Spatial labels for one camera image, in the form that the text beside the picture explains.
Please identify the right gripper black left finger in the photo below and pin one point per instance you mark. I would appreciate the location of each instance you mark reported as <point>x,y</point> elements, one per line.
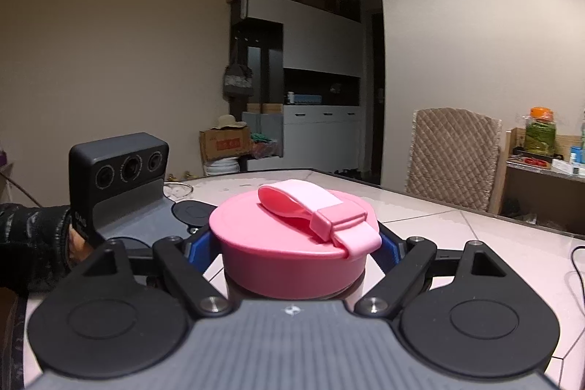
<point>125,310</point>

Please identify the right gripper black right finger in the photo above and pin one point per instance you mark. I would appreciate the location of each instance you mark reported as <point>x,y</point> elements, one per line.
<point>465,313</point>

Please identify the pink Hello Kitty thermos jar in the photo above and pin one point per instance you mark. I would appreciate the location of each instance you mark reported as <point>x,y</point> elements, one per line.
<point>294,290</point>

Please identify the pink jar lid with strap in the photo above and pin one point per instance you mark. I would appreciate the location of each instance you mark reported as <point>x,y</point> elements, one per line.
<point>295,229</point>

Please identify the black sleeved left forearm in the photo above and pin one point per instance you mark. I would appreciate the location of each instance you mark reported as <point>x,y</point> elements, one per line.
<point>34,247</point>

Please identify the person left hand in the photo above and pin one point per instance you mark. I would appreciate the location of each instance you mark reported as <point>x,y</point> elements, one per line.
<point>78,248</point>

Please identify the cardboard box on floor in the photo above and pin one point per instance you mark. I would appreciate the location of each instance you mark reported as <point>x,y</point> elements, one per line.
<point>225,143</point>

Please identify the straw hat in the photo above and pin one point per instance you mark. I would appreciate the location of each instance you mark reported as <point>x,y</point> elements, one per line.
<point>229,122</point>

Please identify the wooden shelf unit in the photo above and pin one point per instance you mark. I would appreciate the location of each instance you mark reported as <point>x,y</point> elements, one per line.
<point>528,190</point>

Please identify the quilted beige chair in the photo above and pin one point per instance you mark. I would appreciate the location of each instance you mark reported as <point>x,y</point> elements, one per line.
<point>453,157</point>

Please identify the hanging grey bag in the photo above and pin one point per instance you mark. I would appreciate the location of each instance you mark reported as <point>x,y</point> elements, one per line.
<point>237,77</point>

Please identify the white flat box on shelf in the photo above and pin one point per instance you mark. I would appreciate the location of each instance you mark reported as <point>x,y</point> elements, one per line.
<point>568,168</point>

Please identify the green pickle jar orange lid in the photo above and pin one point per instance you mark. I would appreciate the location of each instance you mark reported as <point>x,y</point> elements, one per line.
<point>540,132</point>

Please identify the white grey cabinet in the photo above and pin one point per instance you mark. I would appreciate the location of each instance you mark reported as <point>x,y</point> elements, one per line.
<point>307,67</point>

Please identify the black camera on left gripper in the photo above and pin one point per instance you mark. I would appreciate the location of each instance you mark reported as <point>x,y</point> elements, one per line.
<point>102,169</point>

